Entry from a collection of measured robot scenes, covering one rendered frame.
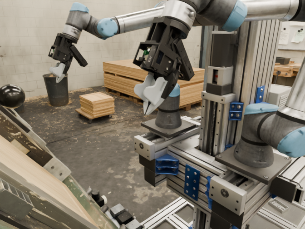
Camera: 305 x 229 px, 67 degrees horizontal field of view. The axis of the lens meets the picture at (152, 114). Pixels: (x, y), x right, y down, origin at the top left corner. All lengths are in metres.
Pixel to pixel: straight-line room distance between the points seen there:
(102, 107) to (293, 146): 3.57
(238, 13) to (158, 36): 0.21
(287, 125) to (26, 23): 5.79
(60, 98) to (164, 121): 4.21
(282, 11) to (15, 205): 0.86
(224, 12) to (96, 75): 6.31
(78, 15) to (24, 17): 5.02
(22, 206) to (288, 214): 1.95
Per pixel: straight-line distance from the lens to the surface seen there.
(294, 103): 0.84
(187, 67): 0.58
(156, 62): 0.50
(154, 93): 0.52
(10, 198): 0.47
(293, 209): 2.25
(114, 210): 1.14
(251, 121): 0.93
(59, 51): 1.11
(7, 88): 0.40
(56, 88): 5.21
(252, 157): 0.97
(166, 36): 0.53
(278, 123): 0.85
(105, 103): 4.14
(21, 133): 1.00
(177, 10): 0.54
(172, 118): 1.23
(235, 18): 0.63
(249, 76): 1.12
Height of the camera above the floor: 1.53
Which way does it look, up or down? 20 degrees down
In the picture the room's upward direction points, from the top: straight up
